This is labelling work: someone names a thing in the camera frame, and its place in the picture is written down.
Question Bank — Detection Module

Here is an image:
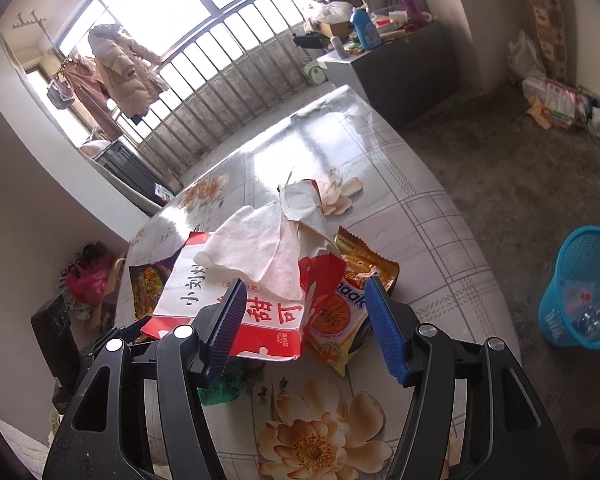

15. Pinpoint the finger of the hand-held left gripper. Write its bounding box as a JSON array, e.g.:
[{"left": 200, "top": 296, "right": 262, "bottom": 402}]
[{"left": 87, "top": 321, "right": 149, "bottom": 356}]

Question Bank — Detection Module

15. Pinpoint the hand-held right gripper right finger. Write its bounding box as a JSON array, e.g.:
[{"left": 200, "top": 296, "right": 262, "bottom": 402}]
[{"left": 364, "top": 276, "right": 572, "bottom": 480}]

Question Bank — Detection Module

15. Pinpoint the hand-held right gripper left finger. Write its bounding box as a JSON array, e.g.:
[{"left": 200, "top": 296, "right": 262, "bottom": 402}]
[{"left": 42, "top": 278, "right": 249, "bottom": 480}]

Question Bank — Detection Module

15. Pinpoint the orange snack packet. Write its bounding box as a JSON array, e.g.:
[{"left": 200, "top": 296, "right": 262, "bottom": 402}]
[{"left": 302, "top": 277, "right": 383, "bottom": 378}]

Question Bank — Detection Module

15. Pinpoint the red white paper carton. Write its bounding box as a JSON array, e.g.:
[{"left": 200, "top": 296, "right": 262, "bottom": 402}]
[{"left": 141, "top": 179, "right": 352, "bottom": 362}]

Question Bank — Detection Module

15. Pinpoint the white tissue paper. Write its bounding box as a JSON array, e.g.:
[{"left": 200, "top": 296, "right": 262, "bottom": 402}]
[{"left": 193, "top": 201, "right": 303, "bottom": 302}]

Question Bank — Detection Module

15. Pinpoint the blue plastic wastebasket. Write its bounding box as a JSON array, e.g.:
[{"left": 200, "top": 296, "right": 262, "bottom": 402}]
[{"left": 538, "top": 225, "right": 600, "bottom": 350}]

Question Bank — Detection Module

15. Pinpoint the purple noodle packet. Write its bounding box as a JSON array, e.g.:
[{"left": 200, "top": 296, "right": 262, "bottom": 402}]
[{"left": 128, "top": 255, "right": 182, "bottom": 322}]

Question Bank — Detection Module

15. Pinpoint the green plastic bag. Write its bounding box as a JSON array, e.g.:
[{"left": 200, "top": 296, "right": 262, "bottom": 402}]
[{"left": 199, "top": 359, "right": 252, "bottom": 407}]

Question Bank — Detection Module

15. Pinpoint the pink red bag pile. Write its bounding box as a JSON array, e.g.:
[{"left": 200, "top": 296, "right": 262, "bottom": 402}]
[{"left": 60, "top": 241, "right": 127, "bottom": 322}]

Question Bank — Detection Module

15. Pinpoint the black induction cooker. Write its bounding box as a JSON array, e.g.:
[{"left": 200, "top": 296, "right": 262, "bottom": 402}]
[{"left": 30, "top": 293, "right": 82, "bottom": 392}]

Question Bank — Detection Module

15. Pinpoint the gold brown snack packet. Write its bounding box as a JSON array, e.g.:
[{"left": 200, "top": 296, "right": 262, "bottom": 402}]
[{"left": 334, "top": 226, "right": 402, "bottom": 293}]

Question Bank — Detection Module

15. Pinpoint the white fuzzy blanket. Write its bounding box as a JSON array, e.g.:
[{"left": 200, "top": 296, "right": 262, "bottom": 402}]
[{"left": 0, "top": 412, "right": 57, "bottom": 480}]

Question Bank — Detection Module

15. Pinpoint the dark plastic crate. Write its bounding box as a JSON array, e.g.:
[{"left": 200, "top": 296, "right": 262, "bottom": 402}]
[{"left": 92, "top": 140, "right": 167, "bottom": 207}]

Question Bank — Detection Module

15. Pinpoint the pink hanging coat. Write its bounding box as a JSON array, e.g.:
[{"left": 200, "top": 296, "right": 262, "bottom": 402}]
[{"left": 62, "top": 55, "right": 124, "bottom": 142}]

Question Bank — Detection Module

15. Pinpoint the small purple garment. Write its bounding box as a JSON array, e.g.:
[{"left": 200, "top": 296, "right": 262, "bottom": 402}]
[{"left": 47, "top": 77, "right": 76, "bottom": 111}]

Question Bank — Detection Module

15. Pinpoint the metal window railing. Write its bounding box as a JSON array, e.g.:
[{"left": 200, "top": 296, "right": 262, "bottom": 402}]
[{"left": 114, "top": 0, "right": 332, "bottom": 172}]

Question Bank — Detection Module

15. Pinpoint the grey cabinet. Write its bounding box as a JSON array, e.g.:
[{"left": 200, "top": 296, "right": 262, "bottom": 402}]
[{"left": 317, "top": 22, "right": 474, "bottom": 129}]

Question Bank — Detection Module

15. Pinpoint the beige padded jacket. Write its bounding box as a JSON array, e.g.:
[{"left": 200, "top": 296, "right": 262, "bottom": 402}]
[{"left": 87, "top": 25, "right": 169, "bottom": 119}]

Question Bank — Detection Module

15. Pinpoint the green white tissue pack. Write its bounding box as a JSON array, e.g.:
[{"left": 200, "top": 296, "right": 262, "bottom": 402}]
[{"left": 302, "top": 60, "right": 329, "bottom": 86}]

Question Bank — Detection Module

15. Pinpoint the pile of printed packets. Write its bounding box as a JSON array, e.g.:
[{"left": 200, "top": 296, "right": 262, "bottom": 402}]
[{"left": 522, "top": 75, "right": 600, "bottom": 147}]

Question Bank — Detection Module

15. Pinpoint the black flat device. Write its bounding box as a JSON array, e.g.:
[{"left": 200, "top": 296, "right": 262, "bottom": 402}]
[{"left": 292, "top": 32, "right": 331, "bottom": 51}]

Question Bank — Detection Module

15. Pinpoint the blue detergent bottle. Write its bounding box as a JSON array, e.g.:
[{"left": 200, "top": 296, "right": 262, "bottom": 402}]
[{"left": 349, "top": 6, "right": 384, "bottom": 51}]

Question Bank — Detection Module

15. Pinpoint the small cardboard box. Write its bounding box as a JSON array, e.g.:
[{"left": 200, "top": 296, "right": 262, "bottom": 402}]
[{"left": 317, "top": 20, "right": 354, "bottom": 41}]

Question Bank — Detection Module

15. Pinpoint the white plastic bag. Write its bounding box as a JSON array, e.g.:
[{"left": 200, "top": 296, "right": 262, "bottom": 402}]
[
  {"left": 305, "top": 1, "right": 354, "bottom": 34},
  {"left": 507, "top": 30, "right": 549, "bottom": 79}
]

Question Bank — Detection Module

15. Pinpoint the metal coat hook rack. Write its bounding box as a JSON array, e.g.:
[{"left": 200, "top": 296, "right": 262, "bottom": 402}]
[{"left": 12, "top": 15, "right": 49, "bottom": 31}]

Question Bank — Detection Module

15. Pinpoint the patterned rolled mat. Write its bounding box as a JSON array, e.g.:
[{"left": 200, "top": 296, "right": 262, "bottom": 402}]
[{"left": 517, "top": 0, "right": 569, "bottom": 86}]

